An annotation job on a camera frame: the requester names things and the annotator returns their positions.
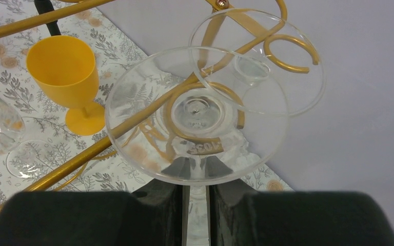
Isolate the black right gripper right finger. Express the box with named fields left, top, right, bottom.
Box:
left=209, top=179, right=394, bottom=245

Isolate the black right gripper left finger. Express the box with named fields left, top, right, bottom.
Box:
left=0, top=180, right=183, bottom=245

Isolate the clear wine glass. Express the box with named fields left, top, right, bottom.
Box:
left=106, top=46, right=289, bottom=245
left=188, top=9, right=325, bottom=116
left=0, top=98, right=53, bottom=179

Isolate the yellow plastic wine glass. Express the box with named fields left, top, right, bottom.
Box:
left=26, top=35, right=105, bottom=136

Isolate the floral patterned tablecloth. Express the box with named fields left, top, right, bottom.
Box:
left=0, top=0, right=294, bottom=218

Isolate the black stand with pink microphone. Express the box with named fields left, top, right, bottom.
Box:
left=33, top=0, right=63, bottom=37

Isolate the gold wire wine glass rack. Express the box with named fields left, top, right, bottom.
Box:
left=0, top=0, right=321, bottom=238

